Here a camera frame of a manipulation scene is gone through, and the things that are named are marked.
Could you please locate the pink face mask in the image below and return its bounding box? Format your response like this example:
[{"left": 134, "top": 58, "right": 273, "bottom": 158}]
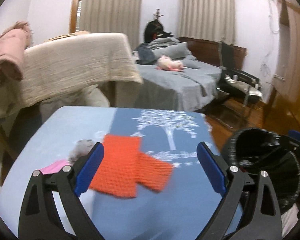
[{"left": 39, "top": 159, "right": 71, "bottom": 174}]

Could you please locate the orange knitted cloth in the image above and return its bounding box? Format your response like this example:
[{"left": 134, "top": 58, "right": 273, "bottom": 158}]
[{"left": 89, "top": 134, "right": 173, "bottom": 198}]

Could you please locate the black trash bin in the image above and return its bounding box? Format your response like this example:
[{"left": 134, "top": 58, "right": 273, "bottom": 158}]
[{"left": 221, "top": 127, "right": 300, "bottom": 214}]

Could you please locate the wooden wardrobe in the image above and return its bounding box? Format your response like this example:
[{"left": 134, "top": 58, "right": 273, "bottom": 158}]
[{"left": 263, "top": 0, "right": 300, "bottom": 134}]

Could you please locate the blue tree-print table cloth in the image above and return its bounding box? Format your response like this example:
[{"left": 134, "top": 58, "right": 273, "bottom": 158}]
[{"left": 0, "top": 107, "right": 221, "bottom": 239}]

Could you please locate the black office chair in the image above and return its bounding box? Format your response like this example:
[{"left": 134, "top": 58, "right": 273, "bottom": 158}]
[{"left": 209, "top": 42, "right": 262, "bottom": 130}]

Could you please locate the grey crumpled sock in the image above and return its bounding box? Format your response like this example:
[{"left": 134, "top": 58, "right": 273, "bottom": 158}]
[{"left": 68, "top": 139, "right": 95, "bottom": 165}]

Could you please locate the grey bed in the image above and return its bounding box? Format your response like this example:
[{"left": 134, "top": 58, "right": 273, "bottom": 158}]
[{"left": 132, "top": 37, "right": 223, "bottom": 112}]

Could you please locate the wooden headboard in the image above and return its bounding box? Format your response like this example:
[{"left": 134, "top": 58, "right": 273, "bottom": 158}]
[{"left": 179, "top": 37, "right": 247, "bottom": 69}]

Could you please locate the grey pillow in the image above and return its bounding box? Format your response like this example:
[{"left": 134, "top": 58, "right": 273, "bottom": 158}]
[{"left": 152, "top": 42, "right": 191, "bottom": 60}]

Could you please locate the right beige curtain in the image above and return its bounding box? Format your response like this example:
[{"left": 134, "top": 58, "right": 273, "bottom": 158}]
[{"left": 178, "top": 0, "right": 236, "bottom": 45}]

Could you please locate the beige curtain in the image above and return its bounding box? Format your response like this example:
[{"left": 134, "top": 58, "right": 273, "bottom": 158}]
[
  {"left": 78, "top": 0, "right": 142, "bottom": 49},
  {"left": 178, "top": 0, "right": 236, "bottom": 45}
]

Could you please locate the pink plush toy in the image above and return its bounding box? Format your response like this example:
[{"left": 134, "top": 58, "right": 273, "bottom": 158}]
[{"left": 157, "top": 55, "right": 185, "bottom": 72}]

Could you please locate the beige quilt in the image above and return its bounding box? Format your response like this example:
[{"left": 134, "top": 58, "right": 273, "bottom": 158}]
[{"left": 0, "top": 33, "right": 143, "bottom": 120}]

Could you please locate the dark teal clothing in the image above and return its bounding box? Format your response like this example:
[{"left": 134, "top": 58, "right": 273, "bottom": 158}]
[{"left": 135, "top": 44, "right": 156, "bottom": 65}]

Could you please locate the pink jacket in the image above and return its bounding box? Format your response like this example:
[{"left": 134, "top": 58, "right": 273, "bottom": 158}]
[{"left": 0, "top": 21, "right": 32, "bottom": 85}]

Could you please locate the black coat rack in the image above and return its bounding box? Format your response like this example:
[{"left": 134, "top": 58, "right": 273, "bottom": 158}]
[{"left": 143, "top": 9, "right": 173, "bottom": 43}]

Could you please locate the left beige curtain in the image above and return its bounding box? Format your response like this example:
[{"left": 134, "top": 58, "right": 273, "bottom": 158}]
[{"left": 78, "top": 0, "right": 142, "bottom": 49}]

